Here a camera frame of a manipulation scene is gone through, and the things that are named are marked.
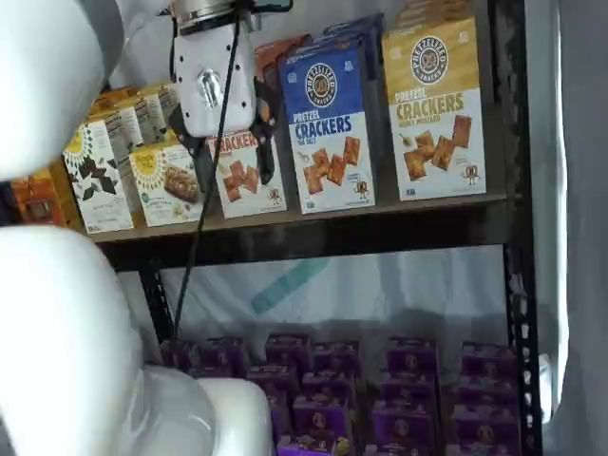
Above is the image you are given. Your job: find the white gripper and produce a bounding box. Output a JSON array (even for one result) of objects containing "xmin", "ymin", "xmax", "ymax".
[{"xmin": 168, "ymin": 21, "xmax": 277, "ymax": 192}]

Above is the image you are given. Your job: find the yellow white pretzel crackers box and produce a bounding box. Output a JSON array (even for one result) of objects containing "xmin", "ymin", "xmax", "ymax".
[
  {"xmin": 391, "ymin": 0, "xmax": 479, "ymax": 30},
  {"xmin": 381, "ymin": 16, "xmax": 488, "ymax": 202}
]

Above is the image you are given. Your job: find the orange white pretzel crackers box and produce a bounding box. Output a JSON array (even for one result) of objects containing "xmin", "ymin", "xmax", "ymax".
[
  {"xmin": 255, "ymin": 37, "xmax": 308, "ymax": 89},
  {"xmin": 206, "ymin": 45, "xmax": 289, "ymax": 220}
]

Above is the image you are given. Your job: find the Simple Mills almond bars box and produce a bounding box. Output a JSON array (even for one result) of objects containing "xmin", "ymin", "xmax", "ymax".
[
  {"xmin": 134, "ymin": 92, "xmax": 167, "ymax": 144},
  {"xmin": 156, "ymin": 83, "xmax": 183, "ymax": 132},
  {"xmin": 127, "ymin": 142, "xmax": 208, "ymax": 229}
]

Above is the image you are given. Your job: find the blue white pretzel crackers box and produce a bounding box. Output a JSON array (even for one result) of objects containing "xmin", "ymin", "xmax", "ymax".
[
  {"xmin": 321, "ymin": 11, "xmax": 386, "ymax": 58},
  {"xmin": 277, "ymin": 40, "xmax": 378, "ymax": 216}
]

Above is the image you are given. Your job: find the Simple Mills sweet thins box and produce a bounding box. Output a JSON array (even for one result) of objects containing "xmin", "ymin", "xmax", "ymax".
[
  {"xmin": 62, "ymin": 118, "xmax": 136, "ymax": 235},
  {"xmin": 102, "ymin": 107, "xmax": 144, "ymax": 150}
]

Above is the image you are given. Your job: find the wooden shelf board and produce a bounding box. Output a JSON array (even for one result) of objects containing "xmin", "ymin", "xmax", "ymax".
[{"xmin": 89, "ymin": 192, "xmax": 507, "ymax": 244}]

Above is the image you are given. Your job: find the purple Annie's snack box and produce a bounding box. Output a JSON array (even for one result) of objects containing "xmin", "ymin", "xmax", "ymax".
[
  {"xmin": 447, "ymin": 405, "xmax": 522, "ymax": 444},
  {"xmin": 300, "ymin": 371, "xmax": 358, "ymax": 406},
  {"xmin": 248, "ymin": 364, "xmax": 299, "ymax": 398},
  {"xmin": 364, "ymin": 443, "xmax": 434, "ymax": 456},
  {"xmin": 264, "ymin": 333, "xmax": 313, "ymax": 368},
  {"xmin": 291, "ymin": 395, "xmax": 353, "ymax": 439},
  {"xmin": 386, "ymin": 335, "xmax": 439, "ymax": 372},
  {"xmin": 258, "ymin": 393, "xmax": 294, "ymax": 431},
  {"xmin": 460, "ymin": 340, "xmax": 518, "ymax": 377},
  {"xmin": 371, "ymin": 400, "xmax": 436, "ymax": 448},
  {"xmin": 379, "ymin": 369, "xmax": 439, "ymax": 406},
  {"xmin": 450, "ymin": 373, "xmax": 520, "ymax": 410},
  {"xmin": 276, "ymin": 435, "xmax": 353, "ymax": 456},
  {"xmin": 313, "ymin": 340, "xmax": 361, "ymax": 377},
  {"xmin": 161, "ymin": 339, "xmax": 200, "ymax": 374},
  {"xmin": 199, "ymin": 336, "xmax": 250, "ymax": 379}
]

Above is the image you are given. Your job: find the orange snack box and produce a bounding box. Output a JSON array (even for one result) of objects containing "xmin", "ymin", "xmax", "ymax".
[{"xmin": 9, "ymin": 166, "xmax": 68, "ymax": 228}]

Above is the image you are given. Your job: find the purple box with teal label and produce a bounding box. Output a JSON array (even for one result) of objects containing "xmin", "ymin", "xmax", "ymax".
[{"xmin": 446, "ymin": 440, "xmax": 522, "ymax": 456}]

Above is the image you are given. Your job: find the white backdrop sheet teal print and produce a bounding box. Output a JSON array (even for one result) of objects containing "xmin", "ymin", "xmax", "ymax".
[{"xmin": 111, "ymin": 0, "xmax": 608, "ymax": 456}]

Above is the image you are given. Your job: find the black cable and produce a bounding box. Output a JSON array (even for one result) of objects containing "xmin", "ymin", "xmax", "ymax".
[{"xmin": 168, "ymin": 0, "xmax": 253, "ymax": 346}]

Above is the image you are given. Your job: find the black metal shelf frame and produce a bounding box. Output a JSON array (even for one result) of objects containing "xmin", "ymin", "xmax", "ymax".
[{"xmin": 92, "ymin": 0, "xmax": 545, "ymax": 456}]

